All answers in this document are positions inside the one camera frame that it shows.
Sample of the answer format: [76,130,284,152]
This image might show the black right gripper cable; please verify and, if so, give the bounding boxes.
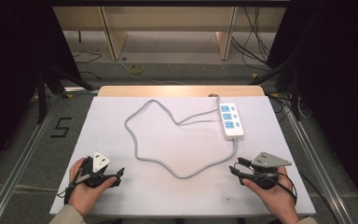
[232,162,335,224]

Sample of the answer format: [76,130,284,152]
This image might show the wooden table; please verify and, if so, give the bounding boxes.
[97,85,266,98]

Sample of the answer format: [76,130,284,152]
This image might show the beige wooden desk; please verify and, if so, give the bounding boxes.
[52,6,287,62]

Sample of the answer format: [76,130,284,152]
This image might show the bundle of black floor cables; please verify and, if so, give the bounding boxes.
[230,6,278,73]

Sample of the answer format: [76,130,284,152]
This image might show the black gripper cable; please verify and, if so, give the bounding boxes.
[232,162,335,224]
[56,160,91,206]

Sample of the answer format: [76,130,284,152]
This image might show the grey power strip cable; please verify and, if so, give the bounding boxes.
[124,95,239,180]

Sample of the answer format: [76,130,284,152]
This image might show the white power strip blue sockets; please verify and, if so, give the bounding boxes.
[218,103,245,141]

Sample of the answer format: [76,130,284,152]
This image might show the person's right hand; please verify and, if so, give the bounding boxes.
[241,166,296,217]

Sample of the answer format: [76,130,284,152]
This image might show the thin black floor cable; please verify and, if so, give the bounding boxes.
[72,49,103,80]

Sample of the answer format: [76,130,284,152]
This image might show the person's left hand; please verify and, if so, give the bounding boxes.
[69,157,118,217]

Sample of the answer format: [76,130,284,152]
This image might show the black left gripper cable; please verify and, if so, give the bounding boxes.
[56,160,91,206]

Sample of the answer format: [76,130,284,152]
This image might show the black metal stand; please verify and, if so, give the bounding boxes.
[249,54,303,121]
[34,65,95,125]

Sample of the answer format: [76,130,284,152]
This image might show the yellow tape roll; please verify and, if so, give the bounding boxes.
[129,63,145,76]

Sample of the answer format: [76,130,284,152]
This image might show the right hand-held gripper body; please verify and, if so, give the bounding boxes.
[241,151,293,190]

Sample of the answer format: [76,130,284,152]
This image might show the metal floor rail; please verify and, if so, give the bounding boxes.
[0,101,59,224]
[282,106,357,224]

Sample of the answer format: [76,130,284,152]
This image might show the white board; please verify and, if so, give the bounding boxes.
[49,95,317,217]

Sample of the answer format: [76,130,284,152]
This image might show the white floor cable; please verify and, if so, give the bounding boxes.
[117,57,188,86]

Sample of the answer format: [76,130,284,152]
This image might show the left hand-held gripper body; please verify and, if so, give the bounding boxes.
[79,151,115,189]

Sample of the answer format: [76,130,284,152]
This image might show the black curtain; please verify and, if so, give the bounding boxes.
[266,0,358,217]
[0,0,82,183]

